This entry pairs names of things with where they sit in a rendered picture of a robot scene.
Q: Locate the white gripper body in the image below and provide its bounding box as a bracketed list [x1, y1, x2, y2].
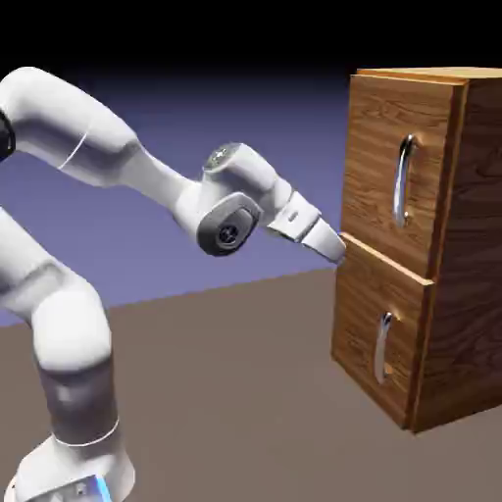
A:
[300, 218, 347, 264]

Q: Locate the large wooden cabinet door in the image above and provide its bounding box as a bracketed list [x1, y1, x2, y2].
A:
[339, 73, 470, 279]

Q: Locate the small wooden cabinet door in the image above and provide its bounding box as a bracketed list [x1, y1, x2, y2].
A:
[329, 231, 435, 431]

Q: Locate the wooden cabinet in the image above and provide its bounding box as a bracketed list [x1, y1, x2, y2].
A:
[329, 67, 502, 434]

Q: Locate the long curved silver handle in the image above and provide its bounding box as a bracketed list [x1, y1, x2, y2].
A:
[392, 133, 418, 229]

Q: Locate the short curved silver handle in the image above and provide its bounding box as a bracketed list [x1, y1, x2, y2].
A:
[373, 311, 394, 385]

